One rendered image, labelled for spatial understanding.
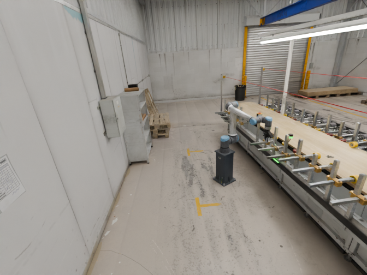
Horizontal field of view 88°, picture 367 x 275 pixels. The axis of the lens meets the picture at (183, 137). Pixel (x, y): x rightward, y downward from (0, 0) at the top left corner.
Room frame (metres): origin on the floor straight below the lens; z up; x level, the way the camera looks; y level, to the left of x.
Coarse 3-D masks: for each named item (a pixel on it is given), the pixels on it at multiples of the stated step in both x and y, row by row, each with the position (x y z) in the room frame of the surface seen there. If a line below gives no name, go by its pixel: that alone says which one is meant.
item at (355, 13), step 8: (336, 16) 2.26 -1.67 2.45; (344, 16) 2.17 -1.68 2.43; (352, 16) 2.07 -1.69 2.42; (304, 24) 2.72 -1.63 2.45; (312, 24) 2.58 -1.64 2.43; (320, 24) 2.55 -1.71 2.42; (272, 32) 3.45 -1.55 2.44; (280, 32) 3.22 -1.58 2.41; (288, 32) 3.93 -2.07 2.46; (288, 56) 3.97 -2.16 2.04; (288, 64) 3.94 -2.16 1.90; (288, 72) 3.94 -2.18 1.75
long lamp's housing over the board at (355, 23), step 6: (366, 18) 1.92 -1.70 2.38; (336, 24) 2.23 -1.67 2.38; (342, 24) 2.15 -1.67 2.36; (348, 24) 2.07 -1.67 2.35; (354, 24) 2.01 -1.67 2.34; (360, 24) 1.95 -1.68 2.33; (366, 24) 1.89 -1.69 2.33; (306, 30) 2.66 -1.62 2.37; (312, 30) 2.54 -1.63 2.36; (318, 30) 2.44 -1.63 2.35; (324, 30) 2.35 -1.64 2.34; (330, 30) 2.27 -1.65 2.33; (276, 36) 3.30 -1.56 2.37; (282, 36) 3.12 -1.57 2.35; (288, 36) 2.97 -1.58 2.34; (294, 36) 2.85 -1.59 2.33
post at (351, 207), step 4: (360, 176) 1.30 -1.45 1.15; (364, 176) 1.28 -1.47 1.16; (360, 180) 1.29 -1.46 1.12; (364, 180) 1.29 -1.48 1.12; (356, 184) 1.31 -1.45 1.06; (360, 184) 1.28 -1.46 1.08; (356, 188) 1.30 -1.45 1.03; (360, 188) 1.29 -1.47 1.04; (356, 192) 1.29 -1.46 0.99; (360, 192) 1.29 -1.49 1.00; (352, 204) 1.29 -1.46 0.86; (356, 204) 1.29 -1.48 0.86; (348, 208) 1.31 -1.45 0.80; (352, 208) 1.28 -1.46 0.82; (348, 212) 1.30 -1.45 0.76; (352, 212) 1.29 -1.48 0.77; (348, 216) 1.29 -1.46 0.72; (352, 216) 1.29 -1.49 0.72
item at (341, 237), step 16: (256, 128) 3.51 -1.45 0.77; (240, 144) 4.21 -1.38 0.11; (272, 144) 2.93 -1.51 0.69; (256, 160) 3.45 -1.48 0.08; (272, 176) 2.81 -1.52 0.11; (320, 176) 1.90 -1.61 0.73; (288, 192) 2.36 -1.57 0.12; (336, 192) 1.65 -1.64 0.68; (304, 208) 2.01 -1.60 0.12; (320, 208) 1.81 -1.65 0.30; (320, 224) 1.73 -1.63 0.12; (336, 224) 1.58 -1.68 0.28; (336, 240) 1.50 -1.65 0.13; (352, 240) 1.36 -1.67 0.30
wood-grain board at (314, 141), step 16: (256, 112) 4.16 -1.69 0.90; (272, 112) 4.07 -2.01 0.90; (272, 128) 3.13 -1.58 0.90; (288, 128) 3.07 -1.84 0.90; (304, 128) 3.02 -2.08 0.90; (288, 144) 2.50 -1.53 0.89; (304, 144) 2.44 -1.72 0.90; (320, 144) 2.40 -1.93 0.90; (336, 144) 2.36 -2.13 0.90; (320, 160) 1.98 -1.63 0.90; (352, 160) 1.93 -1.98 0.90; (336, 176) 1.68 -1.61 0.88
